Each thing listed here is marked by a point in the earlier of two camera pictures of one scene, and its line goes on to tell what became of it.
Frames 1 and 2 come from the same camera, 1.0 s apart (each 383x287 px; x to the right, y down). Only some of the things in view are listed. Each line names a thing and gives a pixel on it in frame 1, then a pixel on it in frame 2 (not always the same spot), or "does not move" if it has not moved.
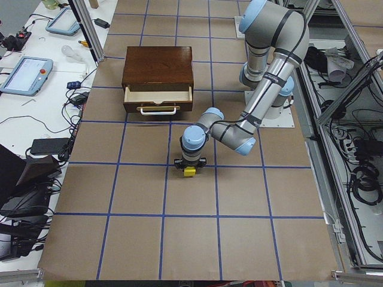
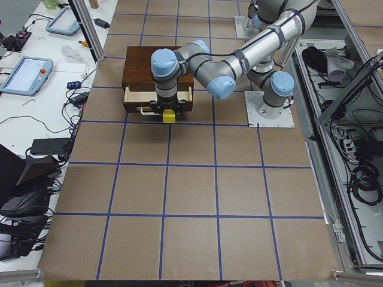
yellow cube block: [190, 171] to [169, 116]
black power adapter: [48, 146] does not move
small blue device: [73, 85] does not move
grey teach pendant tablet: [29, 77] does not move
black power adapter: [102, 23] does not move
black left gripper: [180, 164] to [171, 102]
